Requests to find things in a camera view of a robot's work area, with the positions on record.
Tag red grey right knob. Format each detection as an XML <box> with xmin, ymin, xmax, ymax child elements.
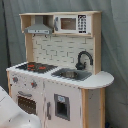
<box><xmin>31</xmin><ymin>81</ymin><xmax>37</xmax><ymax>88</ymax></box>

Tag black stovetop red burners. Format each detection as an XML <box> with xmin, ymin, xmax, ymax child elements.
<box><xmin>18</xmin><ymin>62</ymin><xmax>55</xmax><ymax>73</ymax></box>

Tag wooden toy kitchen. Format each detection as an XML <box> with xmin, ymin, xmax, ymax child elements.
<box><xmin>7</xmin><ymin>11</ymin><xmax>114</xmax><ymax>128</ymax></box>

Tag grey range hood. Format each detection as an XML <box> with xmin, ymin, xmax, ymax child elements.
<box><xmin>24</xmin><ymin>16</ymin><xmax>52</xmax><ymax>34</ymax></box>

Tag white toy microwave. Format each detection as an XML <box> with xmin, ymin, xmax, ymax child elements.
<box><xmin>54</xmin><ymin>15</ymin><xmax>91</xmax><ymax>34</ymax></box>

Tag small metal pot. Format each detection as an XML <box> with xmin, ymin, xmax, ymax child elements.
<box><xmin>62</xmin><ymin>71</ymin><xmax>78</xmax><ymax>78</ymax></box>

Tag grey toy sink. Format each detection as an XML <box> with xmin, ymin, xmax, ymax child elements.
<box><xmin>52</xmin><ymin>68</ymin><xmax>92</xmax><ymax>81</ymax></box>

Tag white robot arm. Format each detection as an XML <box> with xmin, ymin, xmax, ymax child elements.
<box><xmin>0</xmin><ymin>86</ymin><xmax>42</xmax><ymax>128</ymax></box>

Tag black toy faucet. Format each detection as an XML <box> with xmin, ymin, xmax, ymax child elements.
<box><xmin>75</xmin><ymin>51</ymin><xmax>93</xmax><ymax>70</ymax></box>

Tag grey ice dispenser panel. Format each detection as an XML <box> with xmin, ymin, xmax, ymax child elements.
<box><xmin>54</xmin><ymin>94</ymin><xmax>70</xmax><ymax>120</ymax></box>

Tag red grey left knob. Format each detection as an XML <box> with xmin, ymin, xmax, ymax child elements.
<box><xmin>13</xmin><ymin>77</ymin><xmax>18</xmax><ymax>83</ymax></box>

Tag white oven door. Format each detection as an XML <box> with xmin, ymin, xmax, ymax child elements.
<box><xmin>17</xmin><ymin>91</ymin><xmax>36</xmax><ymax>114</ymax></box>

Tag red grey knob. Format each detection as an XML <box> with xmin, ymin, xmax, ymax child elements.
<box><xmin>31</xmin><ymin>81</ymin><xmax>37</xmax><ymax>88</ymax></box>
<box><xmin>13</xmin><ymin>77</ymin><xmax>18</xmax><ymax>83</ymax></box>

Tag grey cabinet door handle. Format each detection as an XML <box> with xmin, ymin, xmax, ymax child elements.
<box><xmin>47</xmin><ymin>102</ymin><xmax>51</xmax><ymax>120</ymax></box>

